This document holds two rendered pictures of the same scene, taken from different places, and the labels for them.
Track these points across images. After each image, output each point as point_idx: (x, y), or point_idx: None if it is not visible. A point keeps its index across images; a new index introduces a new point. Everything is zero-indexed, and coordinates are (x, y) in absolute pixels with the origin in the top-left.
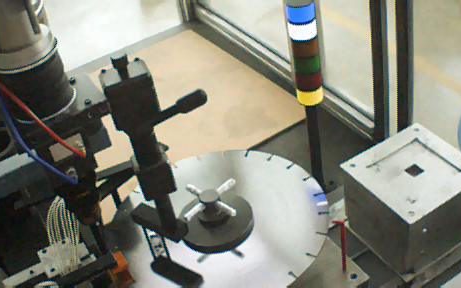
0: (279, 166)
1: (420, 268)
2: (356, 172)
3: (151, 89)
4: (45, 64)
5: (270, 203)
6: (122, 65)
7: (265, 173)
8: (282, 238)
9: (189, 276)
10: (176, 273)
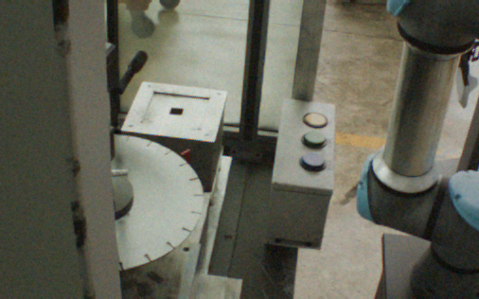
0: None
1: (212, 185)
2: (138, 129)
3: (115, 58)
4: None
5: (122, 165)
6: None
7: None
8: (161, 180)
9: (130, 237)
10: (117, 240)
